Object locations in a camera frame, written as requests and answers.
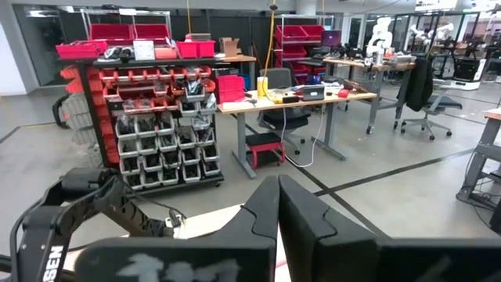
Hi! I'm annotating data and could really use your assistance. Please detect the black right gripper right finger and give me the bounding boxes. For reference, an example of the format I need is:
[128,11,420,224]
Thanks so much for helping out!
[278,174,501,282]

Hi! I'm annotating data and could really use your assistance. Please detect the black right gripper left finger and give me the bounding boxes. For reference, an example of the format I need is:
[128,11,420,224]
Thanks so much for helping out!
[74,174,281,282]

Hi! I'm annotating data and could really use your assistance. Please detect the red black step stool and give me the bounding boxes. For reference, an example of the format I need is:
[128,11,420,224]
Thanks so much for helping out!
[245,132,287,171]

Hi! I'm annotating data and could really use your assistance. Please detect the grey black office chair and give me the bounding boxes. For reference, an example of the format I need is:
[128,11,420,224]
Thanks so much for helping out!
[257,67,313,157]

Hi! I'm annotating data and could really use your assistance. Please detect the wooden desk grey legs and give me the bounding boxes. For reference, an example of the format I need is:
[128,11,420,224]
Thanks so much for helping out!
[216,89,377,180]

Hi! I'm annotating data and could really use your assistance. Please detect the black rack with small bins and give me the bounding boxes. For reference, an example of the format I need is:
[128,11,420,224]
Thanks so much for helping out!
[56,57,225,197]

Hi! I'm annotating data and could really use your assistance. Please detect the red bin stack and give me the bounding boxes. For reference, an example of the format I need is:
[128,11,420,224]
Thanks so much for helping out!
[215,74,247,104]

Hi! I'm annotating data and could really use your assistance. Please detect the yellow bottle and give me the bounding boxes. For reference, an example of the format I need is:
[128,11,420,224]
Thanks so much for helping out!
[256,75,269,99]

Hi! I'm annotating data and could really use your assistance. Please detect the office chair with jacket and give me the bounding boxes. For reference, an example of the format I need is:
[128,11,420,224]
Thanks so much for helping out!
[398,77,463,142]

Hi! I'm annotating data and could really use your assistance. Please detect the wooden workbench on casters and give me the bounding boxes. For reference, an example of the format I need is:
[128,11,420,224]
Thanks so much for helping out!
[322,56,416,136]

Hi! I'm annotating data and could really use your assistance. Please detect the black jacket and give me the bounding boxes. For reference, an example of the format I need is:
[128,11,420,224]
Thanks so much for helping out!
[396,57,434,114]

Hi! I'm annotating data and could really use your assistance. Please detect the grey steel table leg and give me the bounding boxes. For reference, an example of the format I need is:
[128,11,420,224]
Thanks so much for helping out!
[455,107,501,209]

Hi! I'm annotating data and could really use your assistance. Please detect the brown cardboard box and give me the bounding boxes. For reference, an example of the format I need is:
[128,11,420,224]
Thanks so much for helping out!
[218,36,243,58]

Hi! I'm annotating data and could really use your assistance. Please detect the red double plastic bin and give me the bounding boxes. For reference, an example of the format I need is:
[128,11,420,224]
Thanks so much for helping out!
[175,39,217,60]

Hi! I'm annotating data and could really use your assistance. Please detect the light red plastic bin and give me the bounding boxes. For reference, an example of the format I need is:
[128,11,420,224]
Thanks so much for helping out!
[154,45,179,61]

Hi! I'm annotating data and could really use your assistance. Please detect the purple screen monitor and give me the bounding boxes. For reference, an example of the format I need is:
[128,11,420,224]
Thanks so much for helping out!
[321,29,343,49]

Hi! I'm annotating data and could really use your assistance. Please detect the shelving with red bins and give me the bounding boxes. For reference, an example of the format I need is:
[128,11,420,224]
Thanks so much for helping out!
[273,14,334,85]

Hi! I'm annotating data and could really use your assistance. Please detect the white paper box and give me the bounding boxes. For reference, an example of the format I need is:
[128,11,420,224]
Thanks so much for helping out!
[132,39,157,62]

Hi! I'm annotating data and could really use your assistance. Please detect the black chair armrest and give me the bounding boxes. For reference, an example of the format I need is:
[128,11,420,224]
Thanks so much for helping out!
[51,93,72,130]

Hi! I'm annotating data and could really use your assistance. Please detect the large red plastic bin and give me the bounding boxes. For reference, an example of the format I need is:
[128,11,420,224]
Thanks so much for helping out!
[89,23,135,46]
[134,23,171,45]

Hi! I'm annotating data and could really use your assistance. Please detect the white black cart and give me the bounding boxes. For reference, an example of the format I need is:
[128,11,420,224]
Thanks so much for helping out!
[449,57,487,92]

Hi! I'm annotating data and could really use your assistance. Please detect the wide red plastic bin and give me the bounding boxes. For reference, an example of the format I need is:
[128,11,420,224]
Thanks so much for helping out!
[55,39,109,60]

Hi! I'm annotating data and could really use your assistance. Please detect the white floor cable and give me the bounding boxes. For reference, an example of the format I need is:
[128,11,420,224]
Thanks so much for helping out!
[280,104,326,169]

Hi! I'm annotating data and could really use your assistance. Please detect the yellow hanging hose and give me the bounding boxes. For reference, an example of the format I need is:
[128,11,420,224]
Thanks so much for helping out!
[262,0,278,99]

